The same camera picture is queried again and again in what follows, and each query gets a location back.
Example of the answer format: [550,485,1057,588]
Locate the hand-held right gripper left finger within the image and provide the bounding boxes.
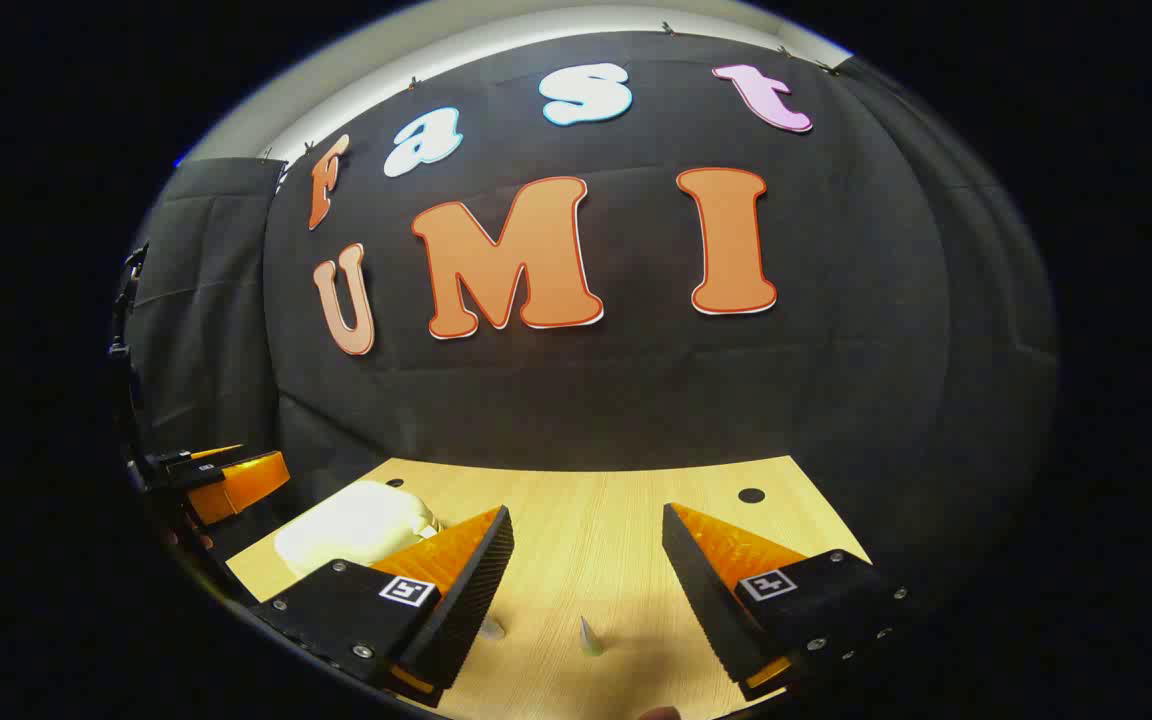
[251,505,515,706]

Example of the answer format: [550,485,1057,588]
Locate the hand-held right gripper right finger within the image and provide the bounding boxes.
[662,503,912,701]

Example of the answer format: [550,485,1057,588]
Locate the pale yellow suitcase bag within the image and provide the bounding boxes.
[274,480,509,643]

